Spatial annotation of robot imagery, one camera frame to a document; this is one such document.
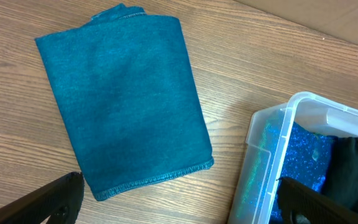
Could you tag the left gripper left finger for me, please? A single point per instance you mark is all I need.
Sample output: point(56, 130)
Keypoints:
point(57, 202)

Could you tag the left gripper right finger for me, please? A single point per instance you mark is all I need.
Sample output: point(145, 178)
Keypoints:
point(294, 199)

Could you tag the sparkly blue cloth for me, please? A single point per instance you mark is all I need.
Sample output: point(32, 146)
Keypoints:
point(306, 159)

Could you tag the black cloth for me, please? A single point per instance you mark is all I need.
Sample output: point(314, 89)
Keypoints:
point(341, 184)

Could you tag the teal blue towel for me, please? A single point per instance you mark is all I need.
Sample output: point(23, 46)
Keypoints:
point(125, 90)

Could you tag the clear plastic storage container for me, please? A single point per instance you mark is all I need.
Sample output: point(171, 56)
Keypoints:
point(312, 112)

